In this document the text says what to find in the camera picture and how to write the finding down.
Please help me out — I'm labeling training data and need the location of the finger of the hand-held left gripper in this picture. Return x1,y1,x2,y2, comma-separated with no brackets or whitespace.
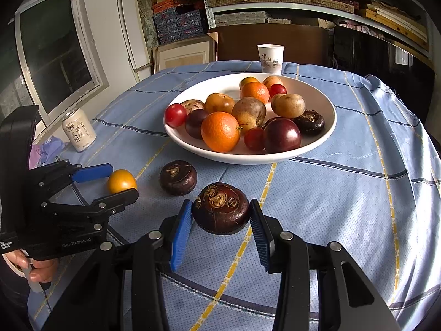
41,188,139,231
28,160,114,197

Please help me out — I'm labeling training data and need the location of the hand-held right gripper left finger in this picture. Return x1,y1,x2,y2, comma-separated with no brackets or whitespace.
41,198,193,331

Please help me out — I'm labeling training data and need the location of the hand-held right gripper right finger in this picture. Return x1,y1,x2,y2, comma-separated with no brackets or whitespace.
249,198,402,331

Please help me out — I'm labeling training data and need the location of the dark brown water chestnut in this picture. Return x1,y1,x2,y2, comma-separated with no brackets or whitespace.
192,182,251,235
159,160,198,197
294,109,325,136

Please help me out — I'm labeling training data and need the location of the white oval plate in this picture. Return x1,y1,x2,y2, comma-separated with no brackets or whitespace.
163,73,337,165

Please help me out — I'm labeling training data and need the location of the dark purple passion fruit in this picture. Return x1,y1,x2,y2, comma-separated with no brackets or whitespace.
185,108,210,140
263,118,302,154

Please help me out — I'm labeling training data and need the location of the orange mandarin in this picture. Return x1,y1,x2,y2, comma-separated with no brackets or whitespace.
201,111,241,153
240,82,270,104

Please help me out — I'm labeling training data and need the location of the beige streaked round fruit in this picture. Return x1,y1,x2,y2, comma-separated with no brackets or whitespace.
181,99,206,115

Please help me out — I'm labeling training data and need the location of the brown speckled round fruit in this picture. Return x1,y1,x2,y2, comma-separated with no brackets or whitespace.
231,97,267,132

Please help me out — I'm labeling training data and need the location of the yellow-brown lumpy fruit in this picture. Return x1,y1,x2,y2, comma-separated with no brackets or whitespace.
271,93,306,119

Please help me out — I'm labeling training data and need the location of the small tan fruit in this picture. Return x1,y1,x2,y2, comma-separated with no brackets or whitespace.
262,75,285,90

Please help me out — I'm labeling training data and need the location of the person's left hand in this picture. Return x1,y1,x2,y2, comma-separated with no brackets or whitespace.
2,248,59,285

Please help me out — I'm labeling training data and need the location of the pink cloth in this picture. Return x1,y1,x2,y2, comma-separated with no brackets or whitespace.
29,143,44,169

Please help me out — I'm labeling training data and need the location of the cream drink can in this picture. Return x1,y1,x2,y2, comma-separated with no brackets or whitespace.
62,108,96,153

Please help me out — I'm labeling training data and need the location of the blue checked tablecloth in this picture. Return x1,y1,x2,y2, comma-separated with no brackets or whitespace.
26,61,441,331

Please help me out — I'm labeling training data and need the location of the long white strip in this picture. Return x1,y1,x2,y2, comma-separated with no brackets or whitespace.
116,0,152,73

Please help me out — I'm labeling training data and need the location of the wooden framed panel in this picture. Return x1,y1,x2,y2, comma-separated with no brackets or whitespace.
152,32,218,74

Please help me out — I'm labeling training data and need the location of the green marbled panel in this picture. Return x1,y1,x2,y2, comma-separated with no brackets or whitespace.
135,0,160,47

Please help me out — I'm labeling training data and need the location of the stack of blue patterned boxes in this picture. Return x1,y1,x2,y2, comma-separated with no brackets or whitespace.
152,0,209,45

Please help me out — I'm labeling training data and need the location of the white paper cup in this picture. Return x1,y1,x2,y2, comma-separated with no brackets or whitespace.
257,44,285,75

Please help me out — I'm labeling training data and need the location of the brown wooden board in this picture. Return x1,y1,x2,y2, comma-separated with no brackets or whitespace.
208,24,336,68

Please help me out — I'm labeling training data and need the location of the black glossy panel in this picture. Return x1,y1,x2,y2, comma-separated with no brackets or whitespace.
332,24,435,118

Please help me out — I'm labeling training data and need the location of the dark window white frame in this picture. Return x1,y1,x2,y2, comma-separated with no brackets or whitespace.
14,0,111,128

